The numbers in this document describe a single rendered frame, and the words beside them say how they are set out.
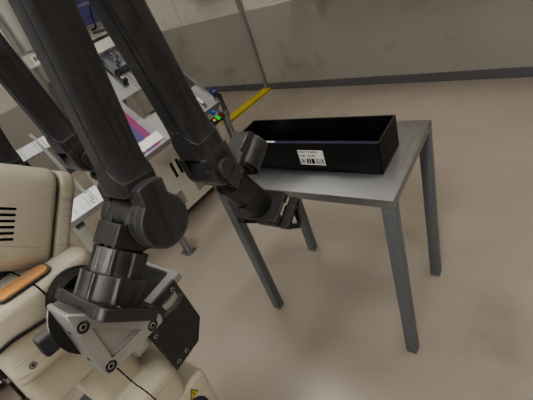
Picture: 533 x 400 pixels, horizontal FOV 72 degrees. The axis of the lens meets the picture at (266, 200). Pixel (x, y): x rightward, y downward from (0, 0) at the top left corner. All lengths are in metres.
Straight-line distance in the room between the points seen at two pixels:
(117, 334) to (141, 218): 0.16
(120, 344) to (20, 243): 0.20
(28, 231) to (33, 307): 0.10
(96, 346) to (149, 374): 0.32
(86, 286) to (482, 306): 1.60
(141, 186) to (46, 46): 0.18
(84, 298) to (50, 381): 0.23
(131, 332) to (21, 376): 0.15
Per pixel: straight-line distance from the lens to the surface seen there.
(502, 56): 3.55
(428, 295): 1.86
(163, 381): 0.83
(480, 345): 1.73
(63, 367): 0.72
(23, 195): 0.60
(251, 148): 0.67
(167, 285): 0.73
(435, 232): 1.71
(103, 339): 0.54
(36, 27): 0.48
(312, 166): 1.27
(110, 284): 0.51
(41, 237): 0.61
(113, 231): 0.52
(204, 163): 0.58
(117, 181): 0.49
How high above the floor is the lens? 1.48
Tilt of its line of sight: 34 degrees down
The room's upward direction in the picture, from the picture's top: 22 degrees counter-clockwise
